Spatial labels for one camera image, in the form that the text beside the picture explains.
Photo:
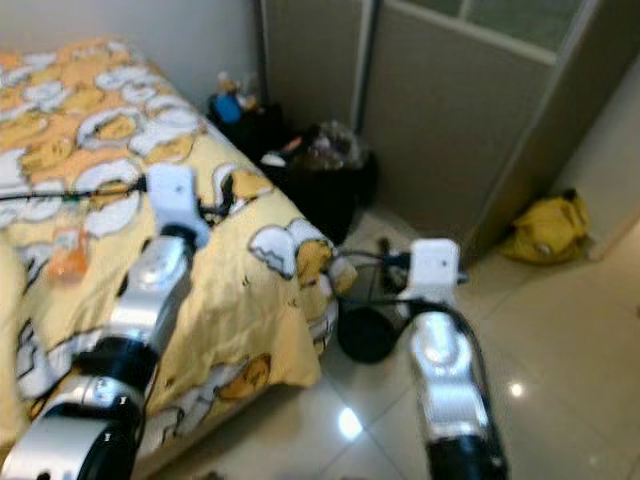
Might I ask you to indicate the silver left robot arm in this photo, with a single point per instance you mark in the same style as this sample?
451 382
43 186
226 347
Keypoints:
155 290

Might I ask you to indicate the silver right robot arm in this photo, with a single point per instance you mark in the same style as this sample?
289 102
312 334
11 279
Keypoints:
445 370

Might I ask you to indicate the black mesh waste bin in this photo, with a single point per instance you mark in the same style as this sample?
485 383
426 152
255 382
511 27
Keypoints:
365 335

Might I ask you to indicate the black full trash bin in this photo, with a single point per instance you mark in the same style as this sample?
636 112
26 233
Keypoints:
325 200

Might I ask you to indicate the yellow egg print duvet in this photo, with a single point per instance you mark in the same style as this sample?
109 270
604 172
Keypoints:
260 300

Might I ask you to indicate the grey wardrobe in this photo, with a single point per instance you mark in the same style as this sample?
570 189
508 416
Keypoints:
440 130

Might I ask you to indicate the yellow bag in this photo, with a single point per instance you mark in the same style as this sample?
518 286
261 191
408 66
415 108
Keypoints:
550 230

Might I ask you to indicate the clear orange bottle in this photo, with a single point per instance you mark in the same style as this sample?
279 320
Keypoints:
68 258

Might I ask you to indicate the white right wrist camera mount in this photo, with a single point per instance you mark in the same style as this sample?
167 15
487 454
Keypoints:
432 265

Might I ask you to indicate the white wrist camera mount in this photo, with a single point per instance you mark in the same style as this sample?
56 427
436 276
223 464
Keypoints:
432 265
172 195

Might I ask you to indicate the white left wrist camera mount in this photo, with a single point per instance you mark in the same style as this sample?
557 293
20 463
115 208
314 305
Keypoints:
172 195

